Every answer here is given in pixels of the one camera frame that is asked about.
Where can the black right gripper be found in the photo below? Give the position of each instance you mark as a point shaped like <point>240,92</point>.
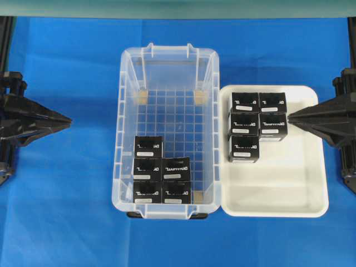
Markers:
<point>344,109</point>

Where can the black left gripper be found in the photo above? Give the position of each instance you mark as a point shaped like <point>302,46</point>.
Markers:
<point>16,126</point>

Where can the black box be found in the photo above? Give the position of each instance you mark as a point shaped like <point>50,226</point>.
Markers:
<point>149,147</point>

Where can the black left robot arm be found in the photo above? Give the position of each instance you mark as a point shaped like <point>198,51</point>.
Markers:
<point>11,83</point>

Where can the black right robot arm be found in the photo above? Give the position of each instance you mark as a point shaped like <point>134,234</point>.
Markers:
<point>334,120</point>

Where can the black box tray middle right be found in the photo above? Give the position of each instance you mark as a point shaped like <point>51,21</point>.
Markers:
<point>273,127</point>

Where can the black box tray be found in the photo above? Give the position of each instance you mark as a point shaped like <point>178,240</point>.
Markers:
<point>272,102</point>
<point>243,124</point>
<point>244,102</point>
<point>244,148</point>
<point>273,127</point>

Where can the black box tray top right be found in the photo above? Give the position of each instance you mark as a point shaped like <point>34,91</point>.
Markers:
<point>272,102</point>

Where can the black box tray top left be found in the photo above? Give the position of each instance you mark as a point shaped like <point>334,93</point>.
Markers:
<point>244,102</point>

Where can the black box tray middle left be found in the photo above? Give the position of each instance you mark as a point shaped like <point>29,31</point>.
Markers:
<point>243,124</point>

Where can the black box tray bottom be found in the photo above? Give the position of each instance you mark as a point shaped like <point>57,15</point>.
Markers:
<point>244,148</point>

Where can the black box middle left case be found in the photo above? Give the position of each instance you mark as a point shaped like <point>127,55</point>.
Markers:
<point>146,169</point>

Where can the black box case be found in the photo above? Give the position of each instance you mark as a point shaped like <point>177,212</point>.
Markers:
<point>146,169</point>
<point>147,192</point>
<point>176,169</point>
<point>176,192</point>

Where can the black box bottom left case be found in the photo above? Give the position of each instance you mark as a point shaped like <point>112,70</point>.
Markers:
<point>147,192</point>

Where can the clear plastic storage case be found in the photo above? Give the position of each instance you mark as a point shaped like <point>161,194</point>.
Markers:
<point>171,92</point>

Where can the black box middle right case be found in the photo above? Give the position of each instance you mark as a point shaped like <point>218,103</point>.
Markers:
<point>176,169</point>

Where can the black box bottom right case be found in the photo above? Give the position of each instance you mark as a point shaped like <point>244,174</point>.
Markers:
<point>176,192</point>

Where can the white plastic tray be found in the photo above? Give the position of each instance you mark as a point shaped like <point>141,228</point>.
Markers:
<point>289,178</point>

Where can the blue table cloth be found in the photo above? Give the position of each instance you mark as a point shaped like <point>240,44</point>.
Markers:
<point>56,210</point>

